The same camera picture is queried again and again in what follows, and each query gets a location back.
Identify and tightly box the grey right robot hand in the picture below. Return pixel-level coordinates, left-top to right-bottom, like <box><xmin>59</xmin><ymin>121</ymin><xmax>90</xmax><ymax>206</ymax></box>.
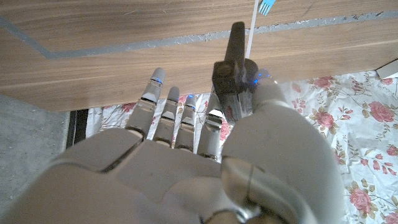
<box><xmin>0</xmin><ymin>67</ymin><xmax>346</xmax><ymax>224</ymax></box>

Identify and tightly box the black spray nozzle white tube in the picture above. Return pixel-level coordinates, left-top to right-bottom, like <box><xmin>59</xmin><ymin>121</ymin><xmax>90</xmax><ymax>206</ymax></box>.
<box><xmin>211</xmin><ymin>0</ymin><xmax>261</xmax><ymax>126</ymax></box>

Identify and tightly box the blue fork-like object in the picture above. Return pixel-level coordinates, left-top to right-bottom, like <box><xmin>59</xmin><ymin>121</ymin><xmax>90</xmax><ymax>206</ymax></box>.
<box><xmin>258</xmin><ymin>0</ymin><xmax>277</xmax><ymax>16</ymax></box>

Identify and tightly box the floral backdrop cloth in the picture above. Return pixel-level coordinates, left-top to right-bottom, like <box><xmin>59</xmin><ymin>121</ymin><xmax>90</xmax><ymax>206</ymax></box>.
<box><xmin>85</xmin><ymin>70</ymin><xmax>398</xmax><ymax>224</ymax></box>

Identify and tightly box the white power strip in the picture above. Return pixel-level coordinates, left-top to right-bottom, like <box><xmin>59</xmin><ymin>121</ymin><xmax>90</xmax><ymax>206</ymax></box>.
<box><xmin>375</xmin><ymin>58</ymin><xmax>398</xmax><ymax>80</ymax></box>

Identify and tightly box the black backdrop frame pole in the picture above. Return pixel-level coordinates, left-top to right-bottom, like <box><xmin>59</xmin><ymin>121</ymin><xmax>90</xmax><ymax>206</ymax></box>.
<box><xmin>65</xmin><ymin>108</ymin><xmax>90</xmax><ymax>150</ymax></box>

